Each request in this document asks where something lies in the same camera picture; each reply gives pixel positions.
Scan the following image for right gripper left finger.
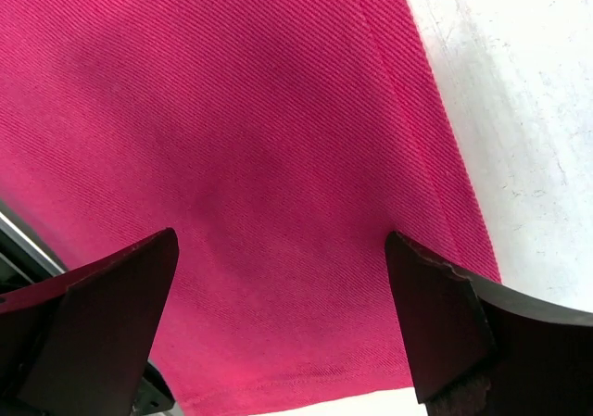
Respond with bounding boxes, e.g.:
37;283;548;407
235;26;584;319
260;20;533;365
1;228;179;415

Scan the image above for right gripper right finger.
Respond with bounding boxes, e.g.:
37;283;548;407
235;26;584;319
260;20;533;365
385;232;592;415

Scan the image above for magenta pink trousers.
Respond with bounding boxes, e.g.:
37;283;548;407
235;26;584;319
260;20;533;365
1;0;499;415

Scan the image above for aluminium front rail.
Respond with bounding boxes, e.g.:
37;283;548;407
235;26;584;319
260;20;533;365
1;201;68;294

